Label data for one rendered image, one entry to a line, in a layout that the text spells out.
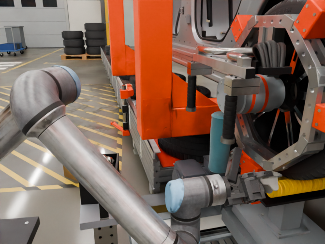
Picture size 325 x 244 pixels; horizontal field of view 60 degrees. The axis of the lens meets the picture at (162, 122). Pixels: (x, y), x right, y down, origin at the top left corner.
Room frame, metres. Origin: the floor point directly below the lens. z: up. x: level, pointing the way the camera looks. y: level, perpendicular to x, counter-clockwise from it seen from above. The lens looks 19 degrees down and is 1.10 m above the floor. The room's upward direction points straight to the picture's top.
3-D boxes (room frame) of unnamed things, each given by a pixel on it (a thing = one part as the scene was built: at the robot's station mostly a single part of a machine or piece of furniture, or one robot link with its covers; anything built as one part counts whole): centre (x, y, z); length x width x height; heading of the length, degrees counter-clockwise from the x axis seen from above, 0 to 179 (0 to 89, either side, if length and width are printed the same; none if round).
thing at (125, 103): (2.57, 0.36, 0.30); 0.09 x 0.05 x 0.50; 14
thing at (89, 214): (1.02, 0.25, 0.44); 0.43 x 0.17 x 0.03; 14
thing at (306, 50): (1.02, -0.39, 0.85); 0.54 x 0.07 x 0.54; 14
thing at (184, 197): (0.71, -0.07, 0.62); 0.12 x 0.09 x 0.10; 104
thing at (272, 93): (1.01, -0.32, 0.85); 0.21 x 0.14 x 0.14; 104
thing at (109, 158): (1.00, 0.25, 0.51); 0.20 x 0.14 x 0.13; 6
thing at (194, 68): (1.14, -0.15, 0.93); 0.09 x 0.05 x 0.05; 104
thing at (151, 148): (2.67, 0.31, 0.28); 2.47 x 0.09 x 0.22; 14
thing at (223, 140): (0.80, -0.20, 0.83); 0.04 x 0.04 x 0.16
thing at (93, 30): (9.35, 2.48, 0.55); 1.40 x 0.80 x 1.09; 95
